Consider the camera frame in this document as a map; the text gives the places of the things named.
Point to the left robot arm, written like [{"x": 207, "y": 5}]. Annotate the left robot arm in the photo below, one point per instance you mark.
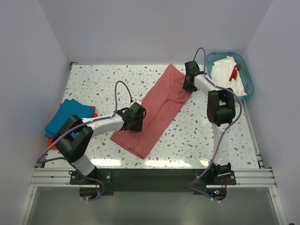
[{"x": 74, "y": 136}]

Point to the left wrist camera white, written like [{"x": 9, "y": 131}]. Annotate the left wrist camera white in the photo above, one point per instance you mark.
[{"x": 136, "y": 101}]

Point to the folded orange t shirt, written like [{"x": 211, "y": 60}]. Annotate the folded orange t shirt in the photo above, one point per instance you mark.
[{"x": 50, "y": 138}]

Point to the teal plastic bin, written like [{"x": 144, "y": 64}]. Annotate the teal plastic bin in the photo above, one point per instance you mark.
[{"x": 243, "y": 70}]

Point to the folded teal t shirt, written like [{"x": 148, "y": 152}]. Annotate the folded teal t shirt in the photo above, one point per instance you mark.
[{"x": 67, "y": 109}]

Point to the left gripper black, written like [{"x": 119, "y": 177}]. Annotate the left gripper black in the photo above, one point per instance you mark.
[{"x": 138, "y": 127}]

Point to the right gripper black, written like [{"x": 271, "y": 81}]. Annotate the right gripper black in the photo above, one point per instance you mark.
[{"x": 186, "y": 86}]

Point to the salmon pink t shirt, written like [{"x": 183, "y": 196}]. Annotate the salmon pink t shirt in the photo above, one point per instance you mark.
[{"x": 162, "y": 103}]

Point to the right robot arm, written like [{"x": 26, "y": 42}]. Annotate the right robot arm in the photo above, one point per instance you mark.
[{"x": 220, "y": 113}]

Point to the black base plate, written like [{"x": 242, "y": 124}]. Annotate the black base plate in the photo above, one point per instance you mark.
[{"x": 109, "y": 181}]

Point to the white t shirt in bin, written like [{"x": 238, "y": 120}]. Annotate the white t shirt in bin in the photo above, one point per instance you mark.
[{"x": 225, "y": 74}]

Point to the aluminium rail frame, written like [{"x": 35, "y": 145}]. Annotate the aluminium rail frame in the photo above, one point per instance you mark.
[{"x": 249, "y": 170}]

